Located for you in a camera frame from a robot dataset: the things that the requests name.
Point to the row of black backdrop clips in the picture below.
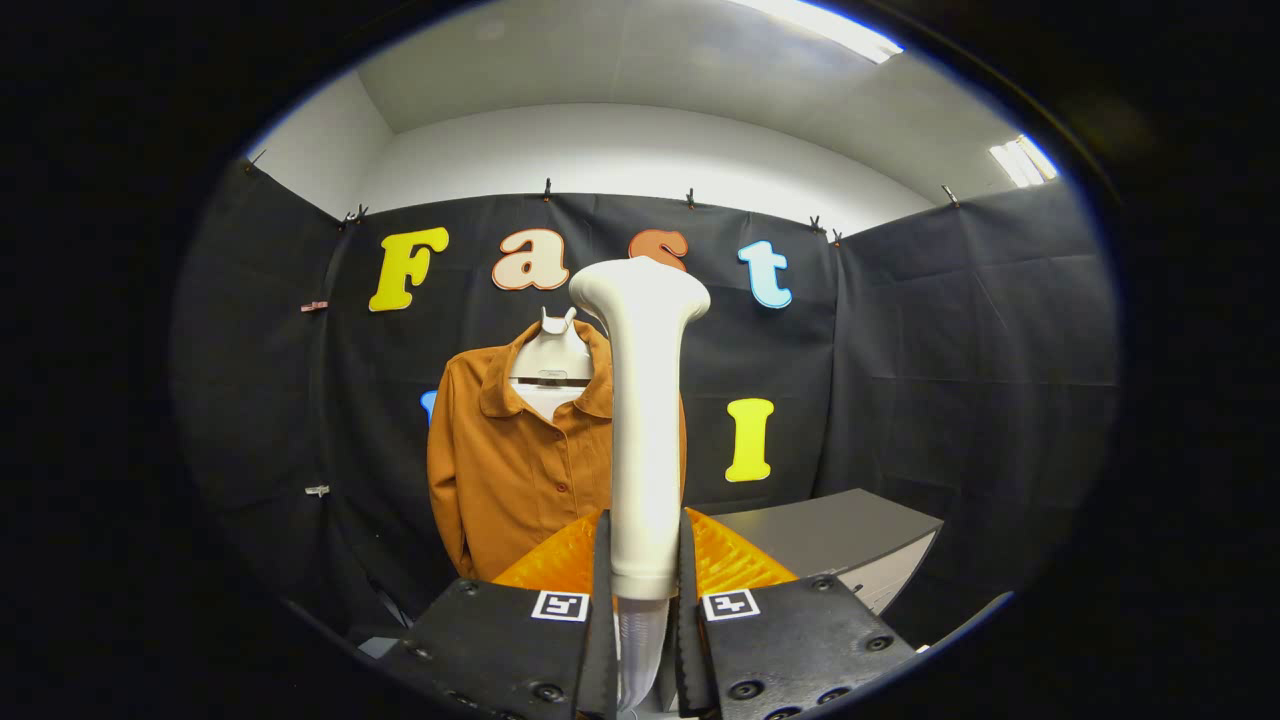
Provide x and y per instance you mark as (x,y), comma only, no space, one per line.
(547,189)

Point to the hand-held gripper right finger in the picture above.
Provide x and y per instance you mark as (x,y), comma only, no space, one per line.
(688,640)

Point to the white garment steamer head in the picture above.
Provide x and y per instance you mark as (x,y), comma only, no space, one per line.
(645,450)

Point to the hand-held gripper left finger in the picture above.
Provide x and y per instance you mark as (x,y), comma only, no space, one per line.
(604,640)

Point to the white mannequin torso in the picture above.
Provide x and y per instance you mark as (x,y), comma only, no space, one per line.
(553,350)

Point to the orange button-up shirt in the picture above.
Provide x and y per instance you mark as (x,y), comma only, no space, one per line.
(500,470)

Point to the black backdrop cloth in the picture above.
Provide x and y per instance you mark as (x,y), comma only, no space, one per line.
(980,330)

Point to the grey cabinet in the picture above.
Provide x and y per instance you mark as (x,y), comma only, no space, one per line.
(830,525)

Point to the long ceiling light panel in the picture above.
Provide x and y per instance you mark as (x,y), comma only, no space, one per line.
(830,25)

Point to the small ceiling light panel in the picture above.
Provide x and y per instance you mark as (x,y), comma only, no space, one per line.
(1022,162)

